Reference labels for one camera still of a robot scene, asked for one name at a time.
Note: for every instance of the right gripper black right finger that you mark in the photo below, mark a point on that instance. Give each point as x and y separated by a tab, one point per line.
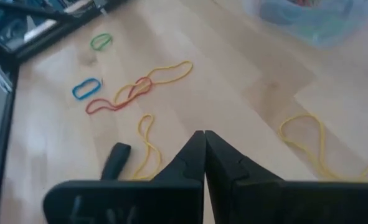
280	205

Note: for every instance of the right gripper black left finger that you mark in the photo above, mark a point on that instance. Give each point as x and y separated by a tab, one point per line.
140	202

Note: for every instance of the blue rubber band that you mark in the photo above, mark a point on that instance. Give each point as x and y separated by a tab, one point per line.
73	92

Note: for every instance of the green rubber band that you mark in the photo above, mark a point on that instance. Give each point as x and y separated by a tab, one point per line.
91	43

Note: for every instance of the red rubber band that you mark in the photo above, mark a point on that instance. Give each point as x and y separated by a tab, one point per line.
87	109

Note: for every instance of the wide black rubber band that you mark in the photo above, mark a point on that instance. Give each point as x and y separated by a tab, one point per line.
116	158

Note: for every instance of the yellow rubber band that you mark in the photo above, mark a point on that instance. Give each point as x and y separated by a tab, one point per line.
147	115
279	132
191	68

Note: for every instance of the black aluminium frame rail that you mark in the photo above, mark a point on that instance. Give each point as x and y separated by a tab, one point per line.
6	130
46	43

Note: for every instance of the clear plastic bin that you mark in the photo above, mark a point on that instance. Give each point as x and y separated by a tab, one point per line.
327	34

